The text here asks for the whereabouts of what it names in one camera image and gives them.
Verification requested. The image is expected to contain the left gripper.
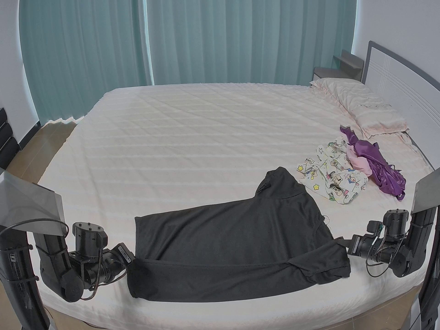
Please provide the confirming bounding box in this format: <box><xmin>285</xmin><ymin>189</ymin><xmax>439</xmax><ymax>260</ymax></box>
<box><xmin>100</xmin><ymin>242</ymin><xmax>135</xmax><ymax>283</ymax></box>

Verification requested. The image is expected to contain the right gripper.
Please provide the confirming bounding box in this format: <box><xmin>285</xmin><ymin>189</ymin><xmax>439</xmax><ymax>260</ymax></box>
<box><xmin>335</xmin><ymin>236</ymin><xmax>375</xmax><ymax>261</ymax></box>

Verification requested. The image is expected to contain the black T-shirt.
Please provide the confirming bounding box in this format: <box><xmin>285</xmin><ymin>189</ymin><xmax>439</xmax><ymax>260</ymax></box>
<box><xmin>127</xmin><ymin>166</ymin><xmax>352</xmax><ymax>302</ymax></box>

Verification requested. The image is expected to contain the bed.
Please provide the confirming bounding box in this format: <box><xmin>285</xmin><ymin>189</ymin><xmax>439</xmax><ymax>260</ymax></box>
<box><xmin>36</xmin><ymin>40</ymin><xmax>440</xmax><ymax>326</ymax></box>

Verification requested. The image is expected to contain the white printed pyjama garment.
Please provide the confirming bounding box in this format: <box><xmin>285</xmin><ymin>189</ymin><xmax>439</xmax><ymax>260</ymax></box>
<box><xmin>296</xmin><ymin>135</ymin><xmax>369</xmax><ymax>205</ymax></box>

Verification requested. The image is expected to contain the purple garment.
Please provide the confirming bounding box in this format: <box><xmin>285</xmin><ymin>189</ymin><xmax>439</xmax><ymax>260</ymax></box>
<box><xmin>340</xmin><ymin>125</ymin><xmax>407</xmax><ymax>201</ymax></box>

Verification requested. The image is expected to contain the pink garment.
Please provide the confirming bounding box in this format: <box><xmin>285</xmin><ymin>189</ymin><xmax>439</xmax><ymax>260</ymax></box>
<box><xmin>345</xmin><ymin>143</ymin><xmax>373</xmax><ymax>177</ymax></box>

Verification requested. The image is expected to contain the cream pillow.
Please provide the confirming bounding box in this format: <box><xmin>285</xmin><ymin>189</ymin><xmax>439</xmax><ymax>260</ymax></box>
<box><xmin>309</xmin><ymin>78</ymin><xmax>410</xmax><ymax>139</ymax></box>

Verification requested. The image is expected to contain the black chest of drawers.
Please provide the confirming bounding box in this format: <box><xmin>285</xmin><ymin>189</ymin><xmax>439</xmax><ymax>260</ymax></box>
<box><xmin>0</xmin><ymin>107</ymin><xmax>18</xmax><ymax>169</ymax></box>

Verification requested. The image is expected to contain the grey bedside table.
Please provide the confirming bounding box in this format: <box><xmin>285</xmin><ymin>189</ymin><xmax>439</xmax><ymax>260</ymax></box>
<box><xmin>313</xmin><ymin>49</ymin><xmax>365</xmax><ymax>80</ymax></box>

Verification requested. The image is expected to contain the blue-green curtain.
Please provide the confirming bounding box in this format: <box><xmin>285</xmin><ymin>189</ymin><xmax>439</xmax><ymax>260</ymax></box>
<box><xmin>20</xmin><ymin>0</ymin><xmax>154</xmax><ymax>123</ymax></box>
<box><xmin>146</xmin><ymin>0</ymin><xmax>358</xmax><ymax>86</ymax></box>

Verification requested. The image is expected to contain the black cable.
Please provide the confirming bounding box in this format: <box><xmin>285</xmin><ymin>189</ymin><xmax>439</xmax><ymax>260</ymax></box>
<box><xmin>0</xmin><ymin>218</ymin><xmax>69</xmax><ymax>240</ymax></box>

